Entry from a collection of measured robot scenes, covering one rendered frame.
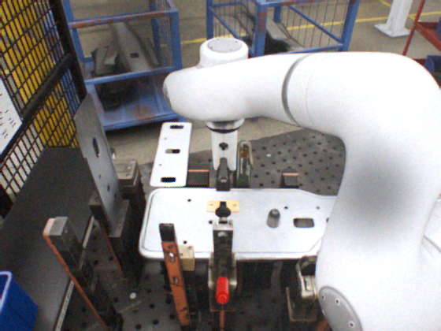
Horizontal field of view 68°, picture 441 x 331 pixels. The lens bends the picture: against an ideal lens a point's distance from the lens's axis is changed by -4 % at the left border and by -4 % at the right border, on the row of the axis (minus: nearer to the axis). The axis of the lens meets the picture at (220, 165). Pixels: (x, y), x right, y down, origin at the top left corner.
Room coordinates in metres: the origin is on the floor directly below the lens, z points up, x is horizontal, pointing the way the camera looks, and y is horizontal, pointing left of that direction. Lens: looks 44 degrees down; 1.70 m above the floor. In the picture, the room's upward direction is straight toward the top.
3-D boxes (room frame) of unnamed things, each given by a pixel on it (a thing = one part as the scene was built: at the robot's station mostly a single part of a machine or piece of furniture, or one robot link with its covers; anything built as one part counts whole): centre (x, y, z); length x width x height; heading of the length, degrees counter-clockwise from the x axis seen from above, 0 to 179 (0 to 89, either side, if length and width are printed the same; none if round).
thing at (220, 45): (0.56, 0.00, 1.37); 0.09 x 0.08 x 0.13; 117
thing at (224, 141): (0.56, -0.01, 1.23); 0.10 x 0.07 x 0.11; 0
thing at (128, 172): (0.65, 0.27, 0.88); 0.08 x 0.08 x 0.36; 89
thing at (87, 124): (0.53, 0.26, 1.17); 0.12 x 0.01 x 0.34; 179
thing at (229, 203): (0.56, -0.01, 1.01); 0.08 x 0.04 x 0.01; 90
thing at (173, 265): (0.36, 0.10, 0.95); 0.03 x 0.01 x 0.50; 89
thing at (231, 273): (0.35, 0.00, 0.88); 0.07 x 0.06 x 0.35; 179
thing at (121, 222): (0.53, 0.26, 0.85); 0.12 x 0.03 x 0.30; 179
